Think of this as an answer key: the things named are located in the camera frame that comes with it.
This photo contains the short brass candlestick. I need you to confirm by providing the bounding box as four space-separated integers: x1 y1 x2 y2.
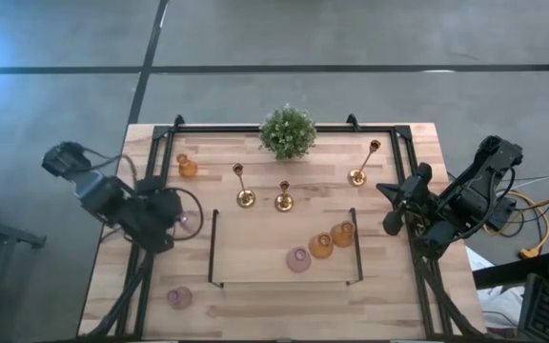
274 179 295 213

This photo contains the wooden tray with black frame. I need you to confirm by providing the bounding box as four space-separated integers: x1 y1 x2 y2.
207 208 365 290

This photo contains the white cable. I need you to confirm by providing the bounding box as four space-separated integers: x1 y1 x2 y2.
510 173 549 192

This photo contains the black metal table frame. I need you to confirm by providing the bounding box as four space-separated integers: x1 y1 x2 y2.
83 113 490 342

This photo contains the white paper sheet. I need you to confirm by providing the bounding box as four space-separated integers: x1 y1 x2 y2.
464 245 526 334

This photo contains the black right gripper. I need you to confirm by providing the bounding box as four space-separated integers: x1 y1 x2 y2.
376 161 434 237

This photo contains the tall brass candlestick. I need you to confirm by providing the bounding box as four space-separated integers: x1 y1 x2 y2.
232 162 257 210
347 138 382 188

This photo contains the black desk bar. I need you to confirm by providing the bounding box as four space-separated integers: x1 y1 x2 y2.
472 252 549 291

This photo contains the dark grey stand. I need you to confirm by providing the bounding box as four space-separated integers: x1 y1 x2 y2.
0 190 48 343

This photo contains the black power brick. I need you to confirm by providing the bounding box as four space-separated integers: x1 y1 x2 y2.
486 196 519 233

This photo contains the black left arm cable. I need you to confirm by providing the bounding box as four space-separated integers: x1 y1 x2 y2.
172 187 205 241

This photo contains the amber ribbed glass candle holder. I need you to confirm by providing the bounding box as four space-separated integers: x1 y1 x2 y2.
308 232 336 260
329 220 356 249
175 152 199 180

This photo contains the yellow cable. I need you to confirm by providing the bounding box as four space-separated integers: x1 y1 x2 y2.
481 189 549 261

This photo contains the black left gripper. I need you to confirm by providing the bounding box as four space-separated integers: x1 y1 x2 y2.
143 183 184 253

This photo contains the potted green plant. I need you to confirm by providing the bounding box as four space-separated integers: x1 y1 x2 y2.
258 103 318 161

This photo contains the pink ribbed glass candle holder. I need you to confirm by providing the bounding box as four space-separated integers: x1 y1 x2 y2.
174 210 203 235
166 286 194 311
285 246 313 274

